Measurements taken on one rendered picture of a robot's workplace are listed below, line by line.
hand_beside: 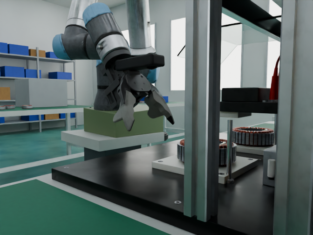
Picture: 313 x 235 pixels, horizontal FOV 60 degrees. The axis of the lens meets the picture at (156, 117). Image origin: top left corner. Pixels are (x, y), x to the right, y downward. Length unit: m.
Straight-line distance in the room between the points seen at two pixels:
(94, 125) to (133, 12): 0.47
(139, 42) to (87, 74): 7.47
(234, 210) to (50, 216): 0.24
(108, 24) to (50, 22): 7.40
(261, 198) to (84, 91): 8.11
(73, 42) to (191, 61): 0.57
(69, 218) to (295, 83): 0.31
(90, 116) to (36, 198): 0.74
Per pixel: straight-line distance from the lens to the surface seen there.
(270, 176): 0.44
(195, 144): 0.31
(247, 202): 0.39
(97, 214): 0.39
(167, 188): 0.42
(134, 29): 1.05
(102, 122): 1.09
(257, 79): 5.50
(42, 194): 0.49
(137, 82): 0.63
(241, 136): 0.71
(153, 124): 1.13
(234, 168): 0.50
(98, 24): 0.70
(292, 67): 0.26
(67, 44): 0.84
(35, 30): 7.83
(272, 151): 0.45
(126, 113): 0.56
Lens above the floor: 0.91
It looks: 5 degrees down
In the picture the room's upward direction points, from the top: straight up
